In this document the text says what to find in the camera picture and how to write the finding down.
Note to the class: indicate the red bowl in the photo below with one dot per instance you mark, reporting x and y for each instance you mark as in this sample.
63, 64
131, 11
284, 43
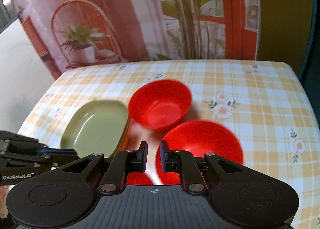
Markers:
160, 105
200, 144
139, 179

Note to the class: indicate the dark framed window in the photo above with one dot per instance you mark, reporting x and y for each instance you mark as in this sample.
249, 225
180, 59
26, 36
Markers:
5, 3

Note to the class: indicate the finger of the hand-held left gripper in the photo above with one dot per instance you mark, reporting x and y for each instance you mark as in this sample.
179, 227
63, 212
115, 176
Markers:
50, 160
22, 145

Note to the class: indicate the green plate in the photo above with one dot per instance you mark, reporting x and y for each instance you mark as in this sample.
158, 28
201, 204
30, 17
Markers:
96, 125

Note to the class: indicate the yellow checked floral tablecloth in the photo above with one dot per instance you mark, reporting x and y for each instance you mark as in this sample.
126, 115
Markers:
250, 94

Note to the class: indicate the printed room scene backdrop cloth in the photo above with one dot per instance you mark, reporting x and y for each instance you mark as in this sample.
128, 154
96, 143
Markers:
140, 18

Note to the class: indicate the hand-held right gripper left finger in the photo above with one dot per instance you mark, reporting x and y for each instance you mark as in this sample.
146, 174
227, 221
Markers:
143, 156

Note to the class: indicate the teal curtain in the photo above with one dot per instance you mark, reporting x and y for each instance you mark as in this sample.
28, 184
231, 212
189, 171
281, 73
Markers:
313, 18

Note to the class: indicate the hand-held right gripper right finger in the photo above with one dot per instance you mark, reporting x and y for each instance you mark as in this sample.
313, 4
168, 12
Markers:
163, 156

